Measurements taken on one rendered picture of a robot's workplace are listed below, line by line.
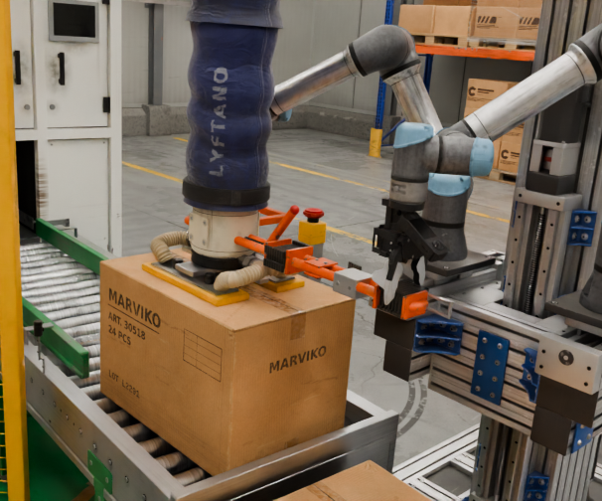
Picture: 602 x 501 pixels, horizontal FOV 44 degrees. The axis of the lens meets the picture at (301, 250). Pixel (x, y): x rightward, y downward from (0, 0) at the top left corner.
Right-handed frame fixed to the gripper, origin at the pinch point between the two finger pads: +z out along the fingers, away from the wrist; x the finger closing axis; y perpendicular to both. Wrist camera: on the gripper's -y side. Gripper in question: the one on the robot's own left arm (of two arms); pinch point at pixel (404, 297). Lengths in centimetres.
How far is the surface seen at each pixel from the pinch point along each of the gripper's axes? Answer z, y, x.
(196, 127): -28, 61, 10
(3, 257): 12, 105, 41
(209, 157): -21, 56, 9
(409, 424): 107, 82, -123
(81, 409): 48, 77, 33
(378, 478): 53, 11, -13
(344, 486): 53, 14, -3
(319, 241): 13, 76, -52
